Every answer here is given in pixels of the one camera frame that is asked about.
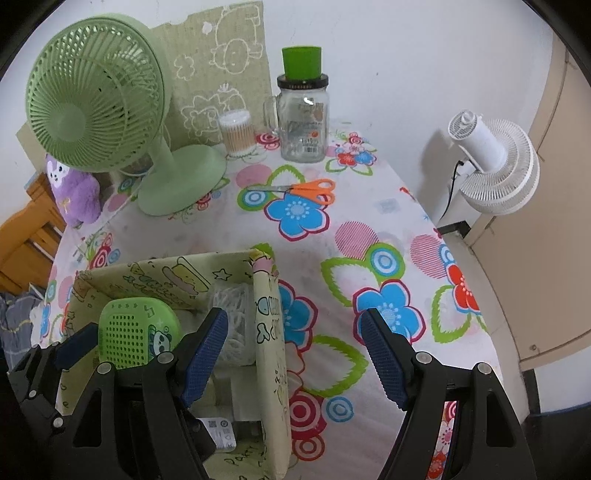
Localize clear box of floss picks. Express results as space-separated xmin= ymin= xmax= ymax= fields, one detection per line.
xmin=209 ymin=283 xmax=256 ymax=367

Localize green perforated panda case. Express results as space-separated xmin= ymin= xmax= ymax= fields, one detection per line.
xmin=98 ymin=297 xmax=183 ymax=369

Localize white charger adapter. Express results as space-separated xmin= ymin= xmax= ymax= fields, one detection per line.
xmin=198 ymin=417 xmax=263 ymax=452

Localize plaid blue bedding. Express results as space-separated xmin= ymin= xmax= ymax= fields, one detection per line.
xmin=0 ymin=292 xmax=41 ymax=370

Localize yellow cartoon storage box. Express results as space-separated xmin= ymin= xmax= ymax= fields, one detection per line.
xmin=67 ymin=249 xmax=291 ymax=479

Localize wooden chair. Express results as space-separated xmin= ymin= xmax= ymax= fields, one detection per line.
xmin=0 ymin=173 xmax=66 ymax=295

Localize floral tablecloth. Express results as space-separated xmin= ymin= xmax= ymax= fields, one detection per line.
xmin=32 ymin=129 xmax=497 ymax=479

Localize purple plush toy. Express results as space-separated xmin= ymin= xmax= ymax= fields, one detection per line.
xmin=45 ymin=154 xmax=101 ymax=228

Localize beige door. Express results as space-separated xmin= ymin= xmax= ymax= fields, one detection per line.
xmin=472 ymin=38 xmax=590 ymax=370

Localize white standing fan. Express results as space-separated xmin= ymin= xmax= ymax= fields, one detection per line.
xmin=440 ymin=110 xmax=541 ymax=219

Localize cotton swab container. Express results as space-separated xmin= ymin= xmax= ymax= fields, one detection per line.
xmin=218 ymin=109 xmax=256 ymax=158

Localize glass mason jar mug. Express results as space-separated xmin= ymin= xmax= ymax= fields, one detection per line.
xmin=263 ymin=73 xmax=329 ymax=163

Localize green desk fan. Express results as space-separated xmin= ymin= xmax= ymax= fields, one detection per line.
xmin=26 ymin=14 xmax=226 ymax=217

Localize green plastic cup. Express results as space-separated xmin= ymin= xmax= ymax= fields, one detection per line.
xmin=281 ymin=46 xmax=322 ymax=81

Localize orange handled scissors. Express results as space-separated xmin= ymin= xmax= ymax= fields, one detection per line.
xmin=246 ymin=179 xmax=335 ymax=206

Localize black fan power cable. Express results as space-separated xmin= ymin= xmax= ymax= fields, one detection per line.
xmin=438 ymin=158 xmax=465 ymax=222

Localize cartoon patterned wall board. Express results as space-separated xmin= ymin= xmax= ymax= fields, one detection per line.
xmin=18 ymin=1 xmax=271 ymax=148

